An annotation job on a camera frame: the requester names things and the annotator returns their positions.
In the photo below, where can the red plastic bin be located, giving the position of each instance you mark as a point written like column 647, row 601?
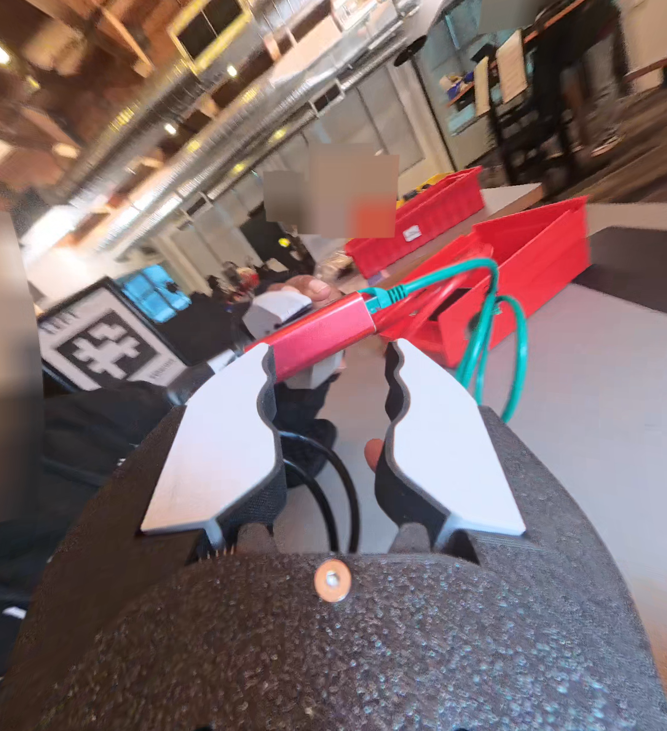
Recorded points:
column 539, row 251

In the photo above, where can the red ethernet adapter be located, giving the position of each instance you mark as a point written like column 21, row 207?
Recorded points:
column 322, row 334

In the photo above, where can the black framed tag sign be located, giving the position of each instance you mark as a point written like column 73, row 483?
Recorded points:
column 111, row 348

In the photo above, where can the person's left hand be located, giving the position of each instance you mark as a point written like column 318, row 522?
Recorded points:
column 316, row 288

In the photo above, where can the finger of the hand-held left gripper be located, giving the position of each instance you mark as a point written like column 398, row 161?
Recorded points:
column 325, row 371
column 270, row 314

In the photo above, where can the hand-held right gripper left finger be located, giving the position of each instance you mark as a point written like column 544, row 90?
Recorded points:
column 219, row 440

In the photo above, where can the person's black hoodie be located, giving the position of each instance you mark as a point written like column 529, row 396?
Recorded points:
column 99, row 422

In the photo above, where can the window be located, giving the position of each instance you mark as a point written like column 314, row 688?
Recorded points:
column 153, row 294

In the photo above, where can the black bin divider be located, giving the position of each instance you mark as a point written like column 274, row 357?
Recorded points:
column 450, row 305

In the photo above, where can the red ribbed tote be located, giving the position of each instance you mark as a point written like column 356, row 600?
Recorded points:
column 442, row 200

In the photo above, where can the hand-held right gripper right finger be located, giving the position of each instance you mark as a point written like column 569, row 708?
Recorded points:
column 447, row 457

